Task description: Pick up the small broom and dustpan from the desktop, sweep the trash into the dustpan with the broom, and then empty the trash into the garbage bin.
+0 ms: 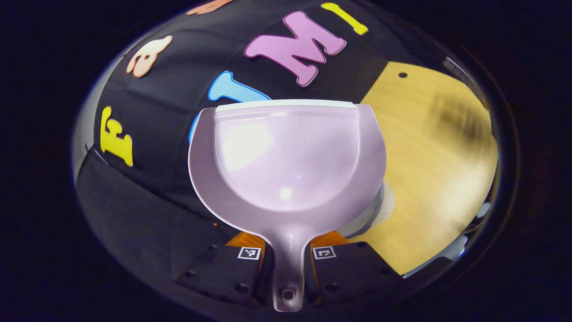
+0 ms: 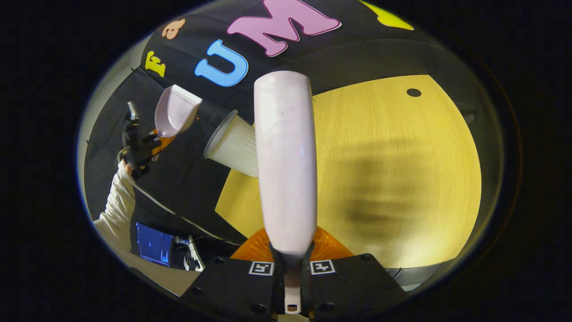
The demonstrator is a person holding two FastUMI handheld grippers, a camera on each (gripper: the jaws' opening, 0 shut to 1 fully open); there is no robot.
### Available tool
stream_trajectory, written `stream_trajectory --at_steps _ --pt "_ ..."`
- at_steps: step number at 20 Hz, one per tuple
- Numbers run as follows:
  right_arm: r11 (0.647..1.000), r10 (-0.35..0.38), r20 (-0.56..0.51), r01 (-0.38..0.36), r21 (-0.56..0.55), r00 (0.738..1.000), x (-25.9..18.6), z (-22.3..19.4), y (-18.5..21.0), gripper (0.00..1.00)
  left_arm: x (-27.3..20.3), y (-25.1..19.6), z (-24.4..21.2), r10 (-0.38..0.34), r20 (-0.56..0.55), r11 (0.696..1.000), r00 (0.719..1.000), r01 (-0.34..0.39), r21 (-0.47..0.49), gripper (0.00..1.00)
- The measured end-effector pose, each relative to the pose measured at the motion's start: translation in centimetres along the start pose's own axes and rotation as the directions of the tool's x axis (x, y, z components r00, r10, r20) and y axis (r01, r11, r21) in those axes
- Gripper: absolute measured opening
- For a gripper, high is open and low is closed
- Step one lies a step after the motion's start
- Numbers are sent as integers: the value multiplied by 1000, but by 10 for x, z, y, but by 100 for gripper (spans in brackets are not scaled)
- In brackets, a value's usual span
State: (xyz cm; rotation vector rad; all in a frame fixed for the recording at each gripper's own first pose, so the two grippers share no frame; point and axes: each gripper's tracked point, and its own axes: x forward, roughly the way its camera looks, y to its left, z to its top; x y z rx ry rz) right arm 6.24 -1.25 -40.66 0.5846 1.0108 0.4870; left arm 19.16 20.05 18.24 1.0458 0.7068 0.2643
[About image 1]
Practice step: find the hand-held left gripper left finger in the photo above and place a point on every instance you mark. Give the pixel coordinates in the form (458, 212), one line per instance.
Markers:
(223, 273)

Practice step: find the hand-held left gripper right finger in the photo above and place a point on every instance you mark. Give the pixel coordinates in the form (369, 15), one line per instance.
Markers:
(348, 270)

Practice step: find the white ribbed garbage bin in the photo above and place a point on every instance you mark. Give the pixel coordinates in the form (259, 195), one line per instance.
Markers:
(380, 210)

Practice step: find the pink plastic dustpan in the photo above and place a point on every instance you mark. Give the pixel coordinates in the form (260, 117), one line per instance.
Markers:
(286, 161)

